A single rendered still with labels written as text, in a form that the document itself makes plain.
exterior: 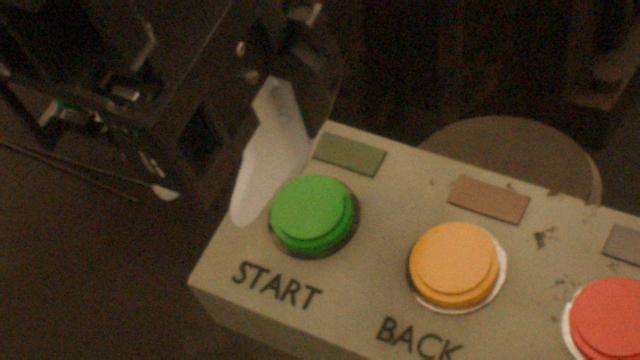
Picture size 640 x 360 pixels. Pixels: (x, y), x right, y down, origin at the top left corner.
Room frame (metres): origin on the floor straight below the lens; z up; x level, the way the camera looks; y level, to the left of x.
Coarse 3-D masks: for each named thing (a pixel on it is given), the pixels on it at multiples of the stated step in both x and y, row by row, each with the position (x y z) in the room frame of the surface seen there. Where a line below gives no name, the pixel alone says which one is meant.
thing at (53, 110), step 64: (0, 0) 0.26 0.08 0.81; (64, 0) 0.28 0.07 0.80; (128, 0) 0.28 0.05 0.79; (192, 0) 0.30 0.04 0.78; (256, 0) 0.31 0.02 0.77; (0, 64) 0.29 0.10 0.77; (64, 64) 0.27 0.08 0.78; (128, 64) 0.27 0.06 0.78; (192, 64) 0.27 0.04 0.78; (256, 64) 0.31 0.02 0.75; (64, 128) 0.30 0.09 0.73; (128, 128) 0.27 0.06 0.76; (192, 128) 0.28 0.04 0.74; (256, 128) 0.30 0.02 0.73; (192, 192) 0.27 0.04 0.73
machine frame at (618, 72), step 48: (432, 0) 1.23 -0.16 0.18; (528, 0) 1.16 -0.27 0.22; (576, 0) 1.14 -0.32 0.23; (624, 0) 1.24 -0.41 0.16; (432, 48) 1.23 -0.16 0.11; (528, 48) 1.16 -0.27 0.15; (576, 48) 1.16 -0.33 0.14; (624, 48) 1.25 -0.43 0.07; (432, 96) 1.23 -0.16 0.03; (528, 96) 1.15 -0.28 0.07; (576, 96) 1.15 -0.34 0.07; (624, 96) 1.17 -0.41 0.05
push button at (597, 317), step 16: (592, 288) 0.32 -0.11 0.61; (608, 288) 0.32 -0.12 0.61; (624, 288) 0.32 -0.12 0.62; (576, 304) 0.32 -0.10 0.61; (592, 304) 0.31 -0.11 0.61; (608, 304) 0.31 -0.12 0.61; (624, 304) 0.31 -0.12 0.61; (576, 320) 0.31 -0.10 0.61; (592, 320) 0.31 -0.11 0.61; (608, 320) 0.30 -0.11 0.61; (624, 320) 0.30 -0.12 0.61; (576, 336) 0.30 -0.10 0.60; (592, 336) 0.30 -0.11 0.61; (608, 336) 0.30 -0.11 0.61; (624, 336) 0.30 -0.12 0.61; (592, 352) 0.29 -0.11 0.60; (608, 352) 0.29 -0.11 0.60; (624, 352) 0.29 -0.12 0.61
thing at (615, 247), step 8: (616, 224) 0.35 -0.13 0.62; (616, 232) 0.35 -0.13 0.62; (624, 232) 0.35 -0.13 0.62; (632, 232) 0.35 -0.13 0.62; (608, 240) 0.35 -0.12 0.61; (616, 240) 0.34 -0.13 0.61; (624, 240) 0.34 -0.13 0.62; (632, 240) 0.34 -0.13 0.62; (608, 248) 0.34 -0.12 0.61; (616, 248) 0.34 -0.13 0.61; (624, 248) 0.34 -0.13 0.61; (632, 248) 0.34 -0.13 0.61; (608, 256) 0.34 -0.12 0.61; (616, 256) 0.34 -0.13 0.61; (624, 256) 0.34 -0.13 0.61; (632, 256) 0.34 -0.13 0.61
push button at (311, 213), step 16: (304, 176) 0.40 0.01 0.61; (320, 176) 0.40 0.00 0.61; (288, 192) 0.39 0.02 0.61; (304, 192) 0.39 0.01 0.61; (320, 192) 0.39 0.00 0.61; (336, 192) 0.39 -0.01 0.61; (272, 208) 0.39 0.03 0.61; (288, 208) 0.39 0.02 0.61; (304, 208) 0.38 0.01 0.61; (320, 208) 0.38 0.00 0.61; (336, 208) 0.38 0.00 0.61; (352, 208) 0.38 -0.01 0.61; (272, 224) 0.38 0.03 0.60; (288, 224) 0.38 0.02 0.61; (304, 224) 0.38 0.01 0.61; (320, 224) 0.37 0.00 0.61; (336, 224) 0.37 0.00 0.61; (288, 240) 0.37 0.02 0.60; (304, 240) 0.37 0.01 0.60; (320, 240) 0.37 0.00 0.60; (336, 240) 0.37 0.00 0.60
